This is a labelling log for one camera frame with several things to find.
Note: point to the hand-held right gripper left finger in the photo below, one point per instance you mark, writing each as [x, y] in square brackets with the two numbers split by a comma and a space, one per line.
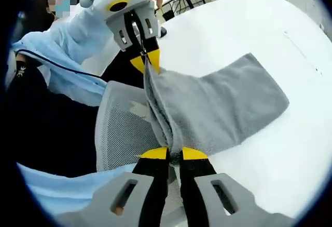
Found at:
[150, 185]

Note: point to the black rounded device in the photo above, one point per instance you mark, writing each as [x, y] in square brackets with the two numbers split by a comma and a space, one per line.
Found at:
[163, 32]

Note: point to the person's black shirt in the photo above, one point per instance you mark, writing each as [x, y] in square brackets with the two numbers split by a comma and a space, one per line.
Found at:
[52, 133]

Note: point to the white table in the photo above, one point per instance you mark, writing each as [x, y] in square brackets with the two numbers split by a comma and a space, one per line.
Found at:
[259, 172]

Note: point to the grey towel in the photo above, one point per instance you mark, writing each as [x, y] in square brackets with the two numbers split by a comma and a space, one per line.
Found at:
[220, 107]

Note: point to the grey mesh office chair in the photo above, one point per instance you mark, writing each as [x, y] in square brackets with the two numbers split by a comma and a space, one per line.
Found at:
[122, 133]

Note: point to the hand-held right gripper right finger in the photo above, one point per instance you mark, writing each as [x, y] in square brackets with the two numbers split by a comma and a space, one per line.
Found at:
[197, 185]

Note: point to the person's left hand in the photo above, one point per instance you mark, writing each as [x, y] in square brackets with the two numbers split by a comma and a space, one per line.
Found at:
[157, 1]

